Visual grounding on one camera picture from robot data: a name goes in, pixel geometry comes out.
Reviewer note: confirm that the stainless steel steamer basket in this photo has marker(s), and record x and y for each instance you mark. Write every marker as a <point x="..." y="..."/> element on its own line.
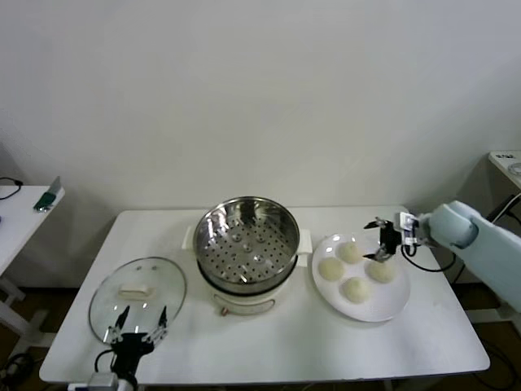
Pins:
<point x="244" y="252"/>

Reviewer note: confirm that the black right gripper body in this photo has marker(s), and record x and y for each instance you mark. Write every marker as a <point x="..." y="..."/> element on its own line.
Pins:
<point x="389" y="240"/>

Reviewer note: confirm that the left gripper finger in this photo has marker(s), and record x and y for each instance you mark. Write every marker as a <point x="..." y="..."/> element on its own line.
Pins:
<point x="162" y="322"/>
<point x="118" y="326"/>

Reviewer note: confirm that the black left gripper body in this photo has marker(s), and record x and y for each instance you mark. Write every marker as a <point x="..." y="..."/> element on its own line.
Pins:
<point x="130" y="346"/>

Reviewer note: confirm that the white round plate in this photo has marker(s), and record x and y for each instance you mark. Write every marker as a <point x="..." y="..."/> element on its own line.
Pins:
<point x="378" y="305"/>

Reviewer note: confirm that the pale right robot arm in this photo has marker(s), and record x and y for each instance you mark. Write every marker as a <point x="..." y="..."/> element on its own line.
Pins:
<point x="488" y="252"/>

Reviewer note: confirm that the white steamed baozi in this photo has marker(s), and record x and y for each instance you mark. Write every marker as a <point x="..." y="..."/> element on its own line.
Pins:
<point x="382" y="272"/>
<point x="350" y="252"/>
<point x="355" y="290"/>
<point x="330" y="270"/>

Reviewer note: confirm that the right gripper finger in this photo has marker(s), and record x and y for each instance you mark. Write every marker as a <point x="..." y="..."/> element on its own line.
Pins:
<point x="380" y="254"/>
<point x="378" y="223"/>

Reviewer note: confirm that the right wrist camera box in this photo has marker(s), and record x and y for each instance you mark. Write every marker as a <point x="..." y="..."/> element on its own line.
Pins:
<point x="409" y="228"/>

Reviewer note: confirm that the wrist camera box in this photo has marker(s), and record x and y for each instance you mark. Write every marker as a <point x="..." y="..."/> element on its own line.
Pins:
<point x="102" y="381"/>
<point x="409" y="228"/>

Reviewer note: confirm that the white table base frame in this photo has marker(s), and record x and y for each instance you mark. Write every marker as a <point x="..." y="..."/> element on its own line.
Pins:
<point x="488" y="316"/>

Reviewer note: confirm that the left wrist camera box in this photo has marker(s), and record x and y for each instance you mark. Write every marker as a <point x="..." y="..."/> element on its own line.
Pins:
<point x="102" y="381"/>

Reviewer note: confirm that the white side table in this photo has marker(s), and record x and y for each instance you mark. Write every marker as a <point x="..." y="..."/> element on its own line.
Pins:
<point x="20" y="228"/>

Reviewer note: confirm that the white table with black print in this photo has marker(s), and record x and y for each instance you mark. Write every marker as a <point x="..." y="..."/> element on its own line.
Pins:
<point x="502" y="163"/>

